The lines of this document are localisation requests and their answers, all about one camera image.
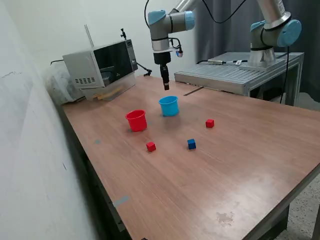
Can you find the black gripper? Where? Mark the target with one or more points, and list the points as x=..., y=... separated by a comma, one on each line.
x=162, y=58

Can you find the small red cube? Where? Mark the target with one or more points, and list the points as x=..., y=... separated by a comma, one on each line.
x=209, y=123
x=150, y=147

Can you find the small blue cube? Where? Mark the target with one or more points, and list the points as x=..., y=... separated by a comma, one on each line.
x=191, y=144

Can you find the silver blue-jointed robot arm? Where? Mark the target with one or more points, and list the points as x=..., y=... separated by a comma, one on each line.
x=160, y=32

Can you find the flat metal strip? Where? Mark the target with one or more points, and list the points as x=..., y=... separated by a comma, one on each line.
x=192, y=91

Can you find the blue plastic cup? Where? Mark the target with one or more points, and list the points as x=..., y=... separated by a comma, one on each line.
x=170, y=108

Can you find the red plastic cup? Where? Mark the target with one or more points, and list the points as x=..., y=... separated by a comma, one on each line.
x=136, y=123

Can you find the grey metal robot table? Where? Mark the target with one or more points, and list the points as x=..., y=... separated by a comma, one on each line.
x=225, y=75

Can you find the silver microwave oven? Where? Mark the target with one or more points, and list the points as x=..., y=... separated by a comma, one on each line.
x=82, y=65

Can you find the thin white rod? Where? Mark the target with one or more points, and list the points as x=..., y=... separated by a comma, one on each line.
x=88, y=35

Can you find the translucent plastic bag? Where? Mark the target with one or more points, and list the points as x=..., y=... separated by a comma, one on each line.
x=60, y=85

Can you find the long grey tape strip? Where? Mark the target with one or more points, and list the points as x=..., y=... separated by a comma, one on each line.
x=121, y=200

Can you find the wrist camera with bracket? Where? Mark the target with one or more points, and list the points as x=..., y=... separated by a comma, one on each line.
x=180, y=53

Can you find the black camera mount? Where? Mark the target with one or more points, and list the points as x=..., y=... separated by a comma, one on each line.
x=123, y=33

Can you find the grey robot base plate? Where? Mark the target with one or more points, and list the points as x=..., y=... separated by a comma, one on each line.
x=260, y=67

